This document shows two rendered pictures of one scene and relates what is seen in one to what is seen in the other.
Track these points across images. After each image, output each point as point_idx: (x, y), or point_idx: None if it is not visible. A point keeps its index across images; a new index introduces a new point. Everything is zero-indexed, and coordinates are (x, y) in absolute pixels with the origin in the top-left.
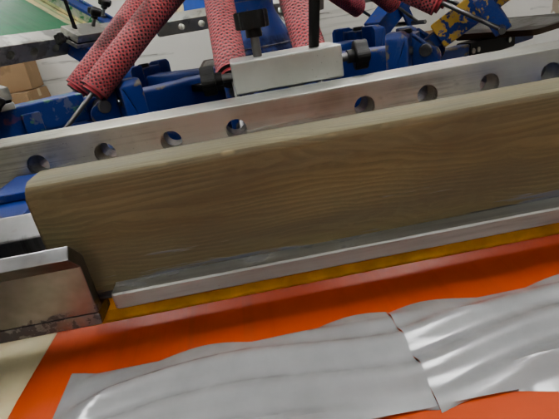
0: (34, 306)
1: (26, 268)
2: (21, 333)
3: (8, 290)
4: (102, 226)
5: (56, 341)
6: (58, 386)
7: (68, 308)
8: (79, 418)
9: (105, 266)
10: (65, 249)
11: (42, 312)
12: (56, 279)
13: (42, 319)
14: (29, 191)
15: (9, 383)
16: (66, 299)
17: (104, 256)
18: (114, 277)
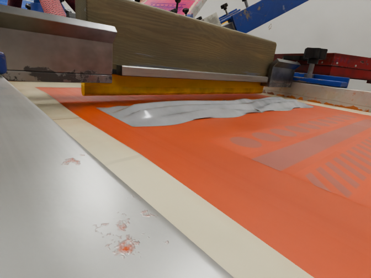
0: (80, 60)
1: (94, 28)
2: (65, 77)
3: (69, 44)
4: (120, 28)
5: (62, 101)
6: (94, 110)
7: (98, 67)
8: (132, 111)
9: (114, 53)
10: (114, 27)
11: (83, 65)
12: (97, 47)
13: (81, 70)
14: None
15: (53, 108)
16: (99, 61)
17: (115, 47)
18: (116, 61)
